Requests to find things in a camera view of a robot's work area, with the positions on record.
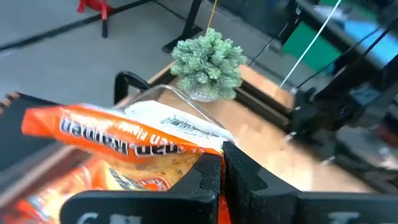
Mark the black metal stand leg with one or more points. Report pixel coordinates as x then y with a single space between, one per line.
188 29

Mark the black mat orange toothed edge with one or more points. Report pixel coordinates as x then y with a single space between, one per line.
12 149

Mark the blue panel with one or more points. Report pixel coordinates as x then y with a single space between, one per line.
373 40

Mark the green artificial succulent plant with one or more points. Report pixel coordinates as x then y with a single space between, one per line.
208 59

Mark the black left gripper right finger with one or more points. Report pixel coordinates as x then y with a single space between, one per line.
264 205

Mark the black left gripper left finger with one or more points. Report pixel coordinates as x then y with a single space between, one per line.
155 205

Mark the black curved bracket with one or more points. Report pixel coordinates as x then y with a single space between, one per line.
119 87

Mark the green floor mat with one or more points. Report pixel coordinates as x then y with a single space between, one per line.
304 59

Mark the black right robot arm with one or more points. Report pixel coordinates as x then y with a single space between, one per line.
329 105

